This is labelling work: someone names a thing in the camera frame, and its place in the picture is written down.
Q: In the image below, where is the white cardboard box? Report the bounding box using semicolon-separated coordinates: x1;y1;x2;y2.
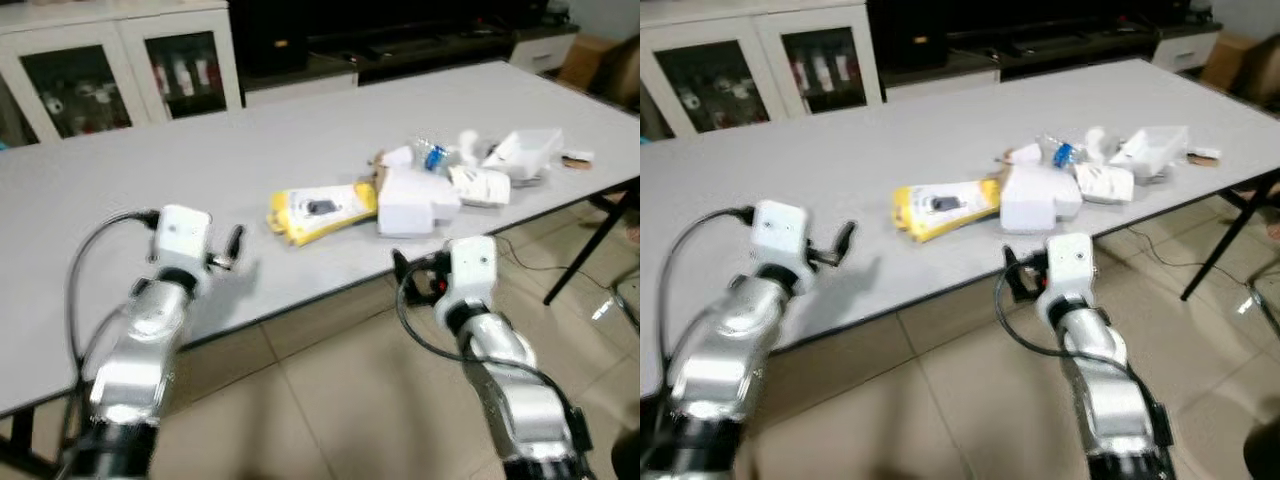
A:
999;161;1085;236
375;165;464;240

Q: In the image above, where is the yellow product package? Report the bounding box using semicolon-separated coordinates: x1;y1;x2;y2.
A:
892;178;1004;244
267;183;380;247

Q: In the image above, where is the white printed pouch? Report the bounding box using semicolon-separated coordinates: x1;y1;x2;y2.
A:
1073;162;1137;205
448;165;514;209

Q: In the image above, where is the clear bottle with blue label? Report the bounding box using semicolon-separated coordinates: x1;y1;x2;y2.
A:
414;138;461;174
1042;134;1087;170

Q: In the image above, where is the white plastic tray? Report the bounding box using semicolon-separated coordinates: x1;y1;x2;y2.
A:
1109;125;1192;182
482;128;567;184

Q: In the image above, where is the black table leg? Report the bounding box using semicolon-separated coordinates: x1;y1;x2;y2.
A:
543;183;641;307
1179;172;1280;303

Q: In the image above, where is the white glass-door cabinet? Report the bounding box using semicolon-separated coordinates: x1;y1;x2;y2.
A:
640;0;884;141
0;0;245;148

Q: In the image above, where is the black low bench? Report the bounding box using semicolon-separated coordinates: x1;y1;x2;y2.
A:
866;0;1219;87
228;0;583;89

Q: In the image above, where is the white drawer unit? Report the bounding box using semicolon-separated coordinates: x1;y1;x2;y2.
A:
509;28;581;75
1151;27;1222;74

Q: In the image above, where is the brown cardboard carton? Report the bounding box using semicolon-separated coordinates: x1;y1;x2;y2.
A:
557;35;621;93
1199;32;1257;91

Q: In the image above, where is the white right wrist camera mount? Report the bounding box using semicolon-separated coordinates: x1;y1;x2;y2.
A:
1045;232;1099;307
445;236;499;313

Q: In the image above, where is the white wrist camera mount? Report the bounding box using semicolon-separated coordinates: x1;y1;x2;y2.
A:
1045;232;1099;307
749;200;814;277
150;205;214;273
445;236;499;313

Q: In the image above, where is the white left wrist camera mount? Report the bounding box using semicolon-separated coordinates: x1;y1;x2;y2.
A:
749;200;814;277
150;205;214;273

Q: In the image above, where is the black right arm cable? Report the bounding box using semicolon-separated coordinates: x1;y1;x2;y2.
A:
994;270;1151;396
394;270;561;401

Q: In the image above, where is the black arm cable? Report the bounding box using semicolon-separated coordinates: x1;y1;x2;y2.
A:
663;205;756;351
63;208;161;386
994;270;1151;396
394;270;561;401

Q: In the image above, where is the thin black floor cable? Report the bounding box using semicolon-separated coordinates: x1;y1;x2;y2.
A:
1098;232;1216;273
495;238;601;291

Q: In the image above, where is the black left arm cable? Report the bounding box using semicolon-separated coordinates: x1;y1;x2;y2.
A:
63;208;161;386
663;205;756;351

